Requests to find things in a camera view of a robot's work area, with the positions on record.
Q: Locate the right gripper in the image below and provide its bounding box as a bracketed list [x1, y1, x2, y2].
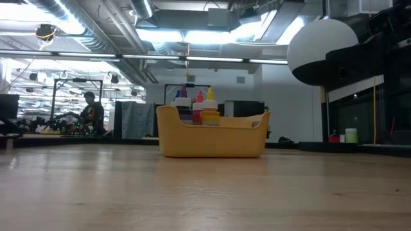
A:
[326, 0, 411, 90]

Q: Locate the small orange bottle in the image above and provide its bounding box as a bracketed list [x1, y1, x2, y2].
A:
[200, 87, 222, 126]

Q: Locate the large red food colouring bottle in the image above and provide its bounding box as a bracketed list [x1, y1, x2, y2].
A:
[191, 90, 206, 126]

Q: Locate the large purple food colouring bottle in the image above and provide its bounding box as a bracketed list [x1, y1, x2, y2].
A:
[173, 83, 194, 126]

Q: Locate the large white sphere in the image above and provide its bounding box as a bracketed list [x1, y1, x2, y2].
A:
[286, 18, 360, 87]

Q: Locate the pale green container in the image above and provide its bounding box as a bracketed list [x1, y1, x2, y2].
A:
[345, 128, 358, 144]

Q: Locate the black monitor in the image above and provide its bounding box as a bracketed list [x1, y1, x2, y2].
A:
[0, 94, 21, 120]
[233, 99, 266, 116]

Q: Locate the grey ceiling box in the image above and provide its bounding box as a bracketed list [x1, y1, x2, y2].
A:
[207, 7, 231, 28]

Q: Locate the yellow plastic bin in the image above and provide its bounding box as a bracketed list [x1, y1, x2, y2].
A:
[155, 105, 272, 158]

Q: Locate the grey partition screen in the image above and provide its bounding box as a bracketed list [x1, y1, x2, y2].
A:
[114, 100, 159, 140]

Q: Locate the person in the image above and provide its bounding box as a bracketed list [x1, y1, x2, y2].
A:
[78, 91, 105, 135]

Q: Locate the dark vertical post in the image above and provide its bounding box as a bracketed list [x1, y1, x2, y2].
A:
[320, 85, 329, 144]

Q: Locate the black aluminium table frame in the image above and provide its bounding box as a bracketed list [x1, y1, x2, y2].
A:
[0, 136, 411, 157]

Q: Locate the long ceiling light rail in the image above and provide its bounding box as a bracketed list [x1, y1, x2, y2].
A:
[0, 49, 289, 65]

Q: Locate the black rig frame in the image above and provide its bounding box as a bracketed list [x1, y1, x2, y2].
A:
[164, 83, 212, 113]
[51, 78, 104, 129]

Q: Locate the silver ribbed ceiling duct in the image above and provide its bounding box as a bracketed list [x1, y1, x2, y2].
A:
[27, 0, 132, 55]

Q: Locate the black yellow cable reel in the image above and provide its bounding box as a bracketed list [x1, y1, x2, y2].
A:
[34, 23, 59, 42]

